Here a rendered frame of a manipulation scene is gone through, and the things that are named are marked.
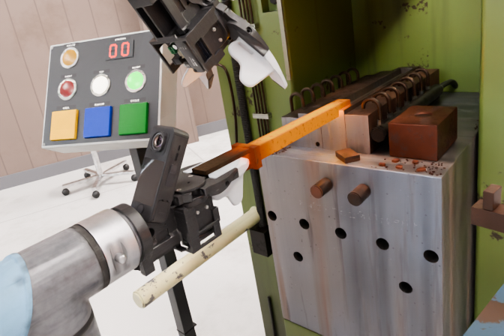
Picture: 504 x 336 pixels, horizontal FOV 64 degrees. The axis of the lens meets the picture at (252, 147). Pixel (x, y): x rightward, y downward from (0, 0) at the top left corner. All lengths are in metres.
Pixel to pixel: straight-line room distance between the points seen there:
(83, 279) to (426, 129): 0.56
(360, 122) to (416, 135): 0.10
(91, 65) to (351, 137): 0.67
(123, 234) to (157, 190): 0.06
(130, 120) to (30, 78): 3.25
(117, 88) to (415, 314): 0.82
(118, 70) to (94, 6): 3.15
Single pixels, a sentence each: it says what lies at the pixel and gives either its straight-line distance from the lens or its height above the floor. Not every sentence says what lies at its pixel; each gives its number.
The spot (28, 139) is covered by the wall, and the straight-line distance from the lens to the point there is 4.30.
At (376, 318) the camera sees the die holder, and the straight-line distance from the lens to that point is 0.92.
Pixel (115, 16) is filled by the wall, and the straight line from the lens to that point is 4.22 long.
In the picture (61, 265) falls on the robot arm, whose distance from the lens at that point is 0.43.
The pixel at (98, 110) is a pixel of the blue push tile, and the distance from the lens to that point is 1.06.
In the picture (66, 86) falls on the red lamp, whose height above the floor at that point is 1.10.
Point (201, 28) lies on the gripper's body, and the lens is 0.50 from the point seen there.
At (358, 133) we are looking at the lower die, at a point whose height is 0.96.
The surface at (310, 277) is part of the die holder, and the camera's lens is 0.96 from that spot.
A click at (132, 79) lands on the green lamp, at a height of 1.09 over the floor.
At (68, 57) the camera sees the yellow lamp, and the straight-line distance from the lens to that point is 1.17.
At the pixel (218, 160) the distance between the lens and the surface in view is 0.57.
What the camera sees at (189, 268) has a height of 0.62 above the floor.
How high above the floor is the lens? 1.21
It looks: 18 degrees down
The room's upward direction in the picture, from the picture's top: 9 degrees counter-clockwise
